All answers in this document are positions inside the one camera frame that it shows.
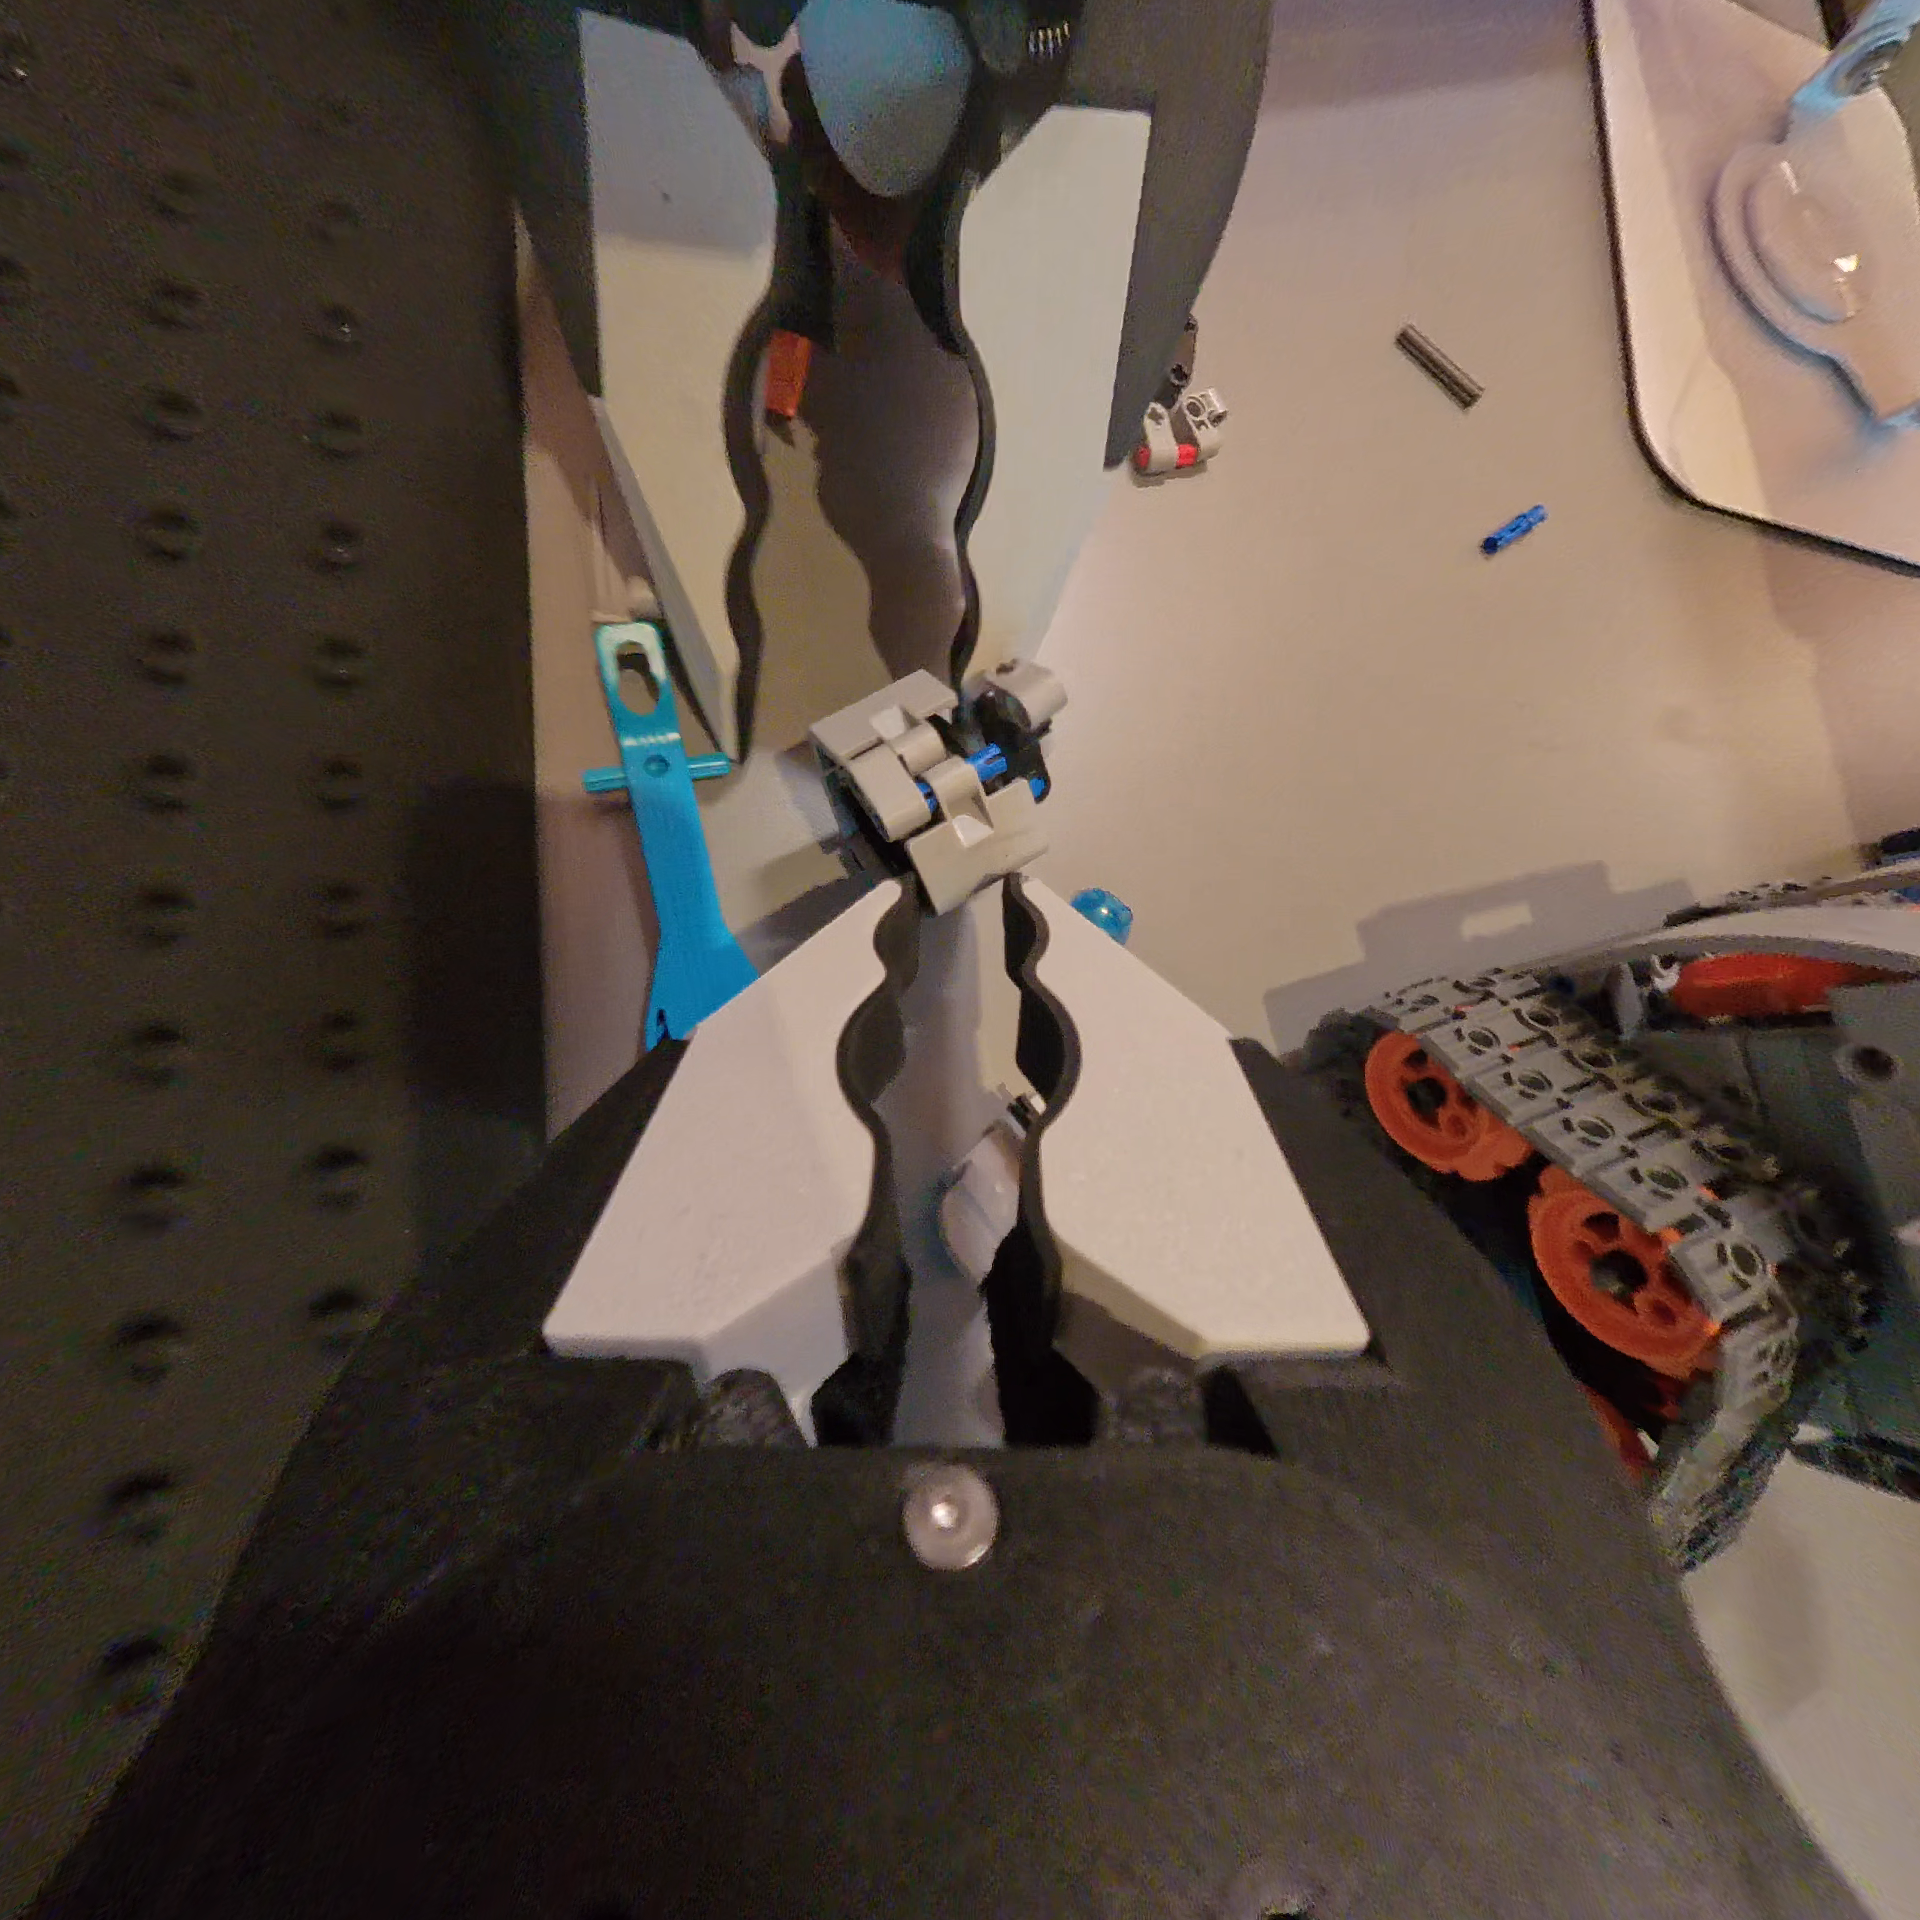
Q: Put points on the blue toy wrench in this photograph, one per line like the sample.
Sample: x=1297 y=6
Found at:
x=675 y=842

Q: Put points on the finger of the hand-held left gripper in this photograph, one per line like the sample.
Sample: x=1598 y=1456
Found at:
x=1057 y=392
x=668 y=332

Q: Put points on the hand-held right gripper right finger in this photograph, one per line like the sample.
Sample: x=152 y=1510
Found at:
x=1200 y=1201

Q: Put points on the small grey red toy part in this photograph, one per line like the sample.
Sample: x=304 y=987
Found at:
x=1181 y=431

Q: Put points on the white book stand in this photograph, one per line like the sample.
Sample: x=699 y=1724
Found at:
x=1772 y=270

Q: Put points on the grey orange tracked toy robot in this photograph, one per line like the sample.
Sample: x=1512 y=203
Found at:
x=1652 y=1171

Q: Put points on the small orange toy pin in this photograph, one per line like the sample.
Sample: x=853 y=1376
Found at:
x=788 y=376

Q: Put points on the small blue toy pin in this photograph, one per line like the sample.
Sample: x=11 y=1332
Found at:
x=1513 y=528

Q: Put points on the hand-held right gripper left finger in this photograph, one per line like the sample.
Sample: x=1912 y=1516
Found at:
x=720 y=1201

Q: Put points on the small black toy pin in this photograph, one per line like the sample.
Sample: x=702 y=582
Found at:
x=1440 y=363

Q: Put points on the blue round toy gear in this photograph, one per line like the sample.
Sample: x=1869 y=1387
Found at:
x=1104 y=910

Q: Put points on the light grey toy block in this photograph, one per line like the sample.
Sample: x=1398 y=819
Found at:
x=931 y=786

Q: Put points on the black perforated mat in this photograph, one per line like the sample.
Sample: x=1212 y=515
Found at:
x=257 y=902

